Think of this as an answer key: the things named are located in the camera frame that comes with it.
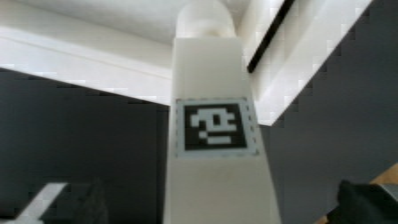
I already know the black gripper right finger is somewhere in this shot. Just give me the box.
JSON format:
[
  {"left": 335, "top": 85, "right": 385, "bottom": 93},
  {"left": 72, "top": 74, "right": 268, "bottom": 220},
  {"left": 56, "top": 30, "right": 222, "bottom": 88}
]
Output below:
[{"left": 327, "top": 180, "right": 398, "bottom": 224}]

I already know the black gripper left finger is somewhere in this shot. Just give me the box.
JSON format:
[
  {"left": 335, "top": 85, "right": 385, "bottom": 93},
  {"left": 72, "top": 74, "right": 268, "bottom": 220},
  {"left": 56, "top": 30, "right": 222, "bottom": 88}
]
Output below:
[{"left": 16, "top": 181, "right": 110, "bottom": 224}]

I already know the white desk leg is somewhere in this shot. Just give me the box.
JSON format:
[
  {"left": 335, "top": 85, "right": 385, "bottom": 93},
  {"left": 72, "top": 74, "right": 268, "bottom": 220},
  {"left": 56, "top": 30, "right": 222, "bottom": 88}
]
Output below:
[{"left": 163, "top": 0, "right": 282, "bottom": 224}]

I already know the white desk top tray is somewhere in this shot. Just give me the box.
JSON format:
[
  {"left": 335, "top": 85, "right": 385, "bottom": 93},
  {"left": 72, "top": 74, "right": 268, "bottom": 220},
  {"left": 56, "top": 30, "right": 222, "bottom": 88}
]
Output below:
[{"left": 0, "top": 0, "right": 374, "bottom": 125}]

